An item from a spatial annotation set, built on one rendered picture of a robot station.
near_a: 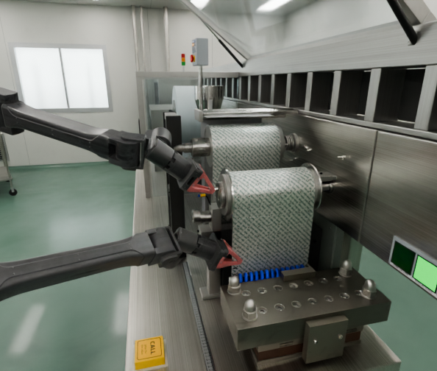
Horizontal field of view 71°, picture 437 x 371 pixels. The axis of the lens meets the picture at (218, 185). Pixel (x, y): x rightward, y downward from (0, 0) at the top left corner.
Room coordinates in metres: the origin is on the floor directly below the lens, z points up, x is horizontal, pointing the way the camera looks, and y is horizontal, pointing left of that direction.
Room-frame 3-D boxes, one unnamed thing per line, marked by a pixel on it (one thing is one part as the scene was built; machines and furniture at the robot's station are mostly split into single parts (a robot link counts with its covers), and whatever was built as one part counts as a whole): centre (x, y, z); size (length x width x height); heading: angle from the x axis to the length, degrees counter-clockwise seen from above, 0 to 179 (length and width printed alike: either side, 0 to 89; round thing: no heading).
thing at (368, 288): (0.65, -0.38, 1.05); 0.04 x 0.04 x 0.04
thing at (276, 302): (0.66, -0.22, 1.00); 0.40 x 0.16 x 0.06; 104
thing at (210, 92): (1.52, 0.05, 1.50); 0.14 x 0.14 x 0.06
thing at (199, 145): (1.03, 0.06, 1.33); 0.06 x 0.06 x 0.06; 14
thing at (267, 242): (0.76, -0.15, 1.11); 0.23 x 0.01 x 0.18; 104
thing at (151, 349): (0.59, 0.17, 0.91); 0.07 x 0.07 x 0.02; 14
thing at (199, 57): (1.34, 0.08, 1.66); 0.07 x 0.07 x 0.10; 19
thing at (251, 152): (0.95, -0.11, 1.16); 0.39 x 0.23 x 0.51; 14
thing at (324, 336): (0.57, -0.25, 0.96); 0.10 x 0.03 x 0.11; 104
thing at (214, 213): (0.82, 0.03, 1.05); 0.06 x 0.05 x 0.31; 104
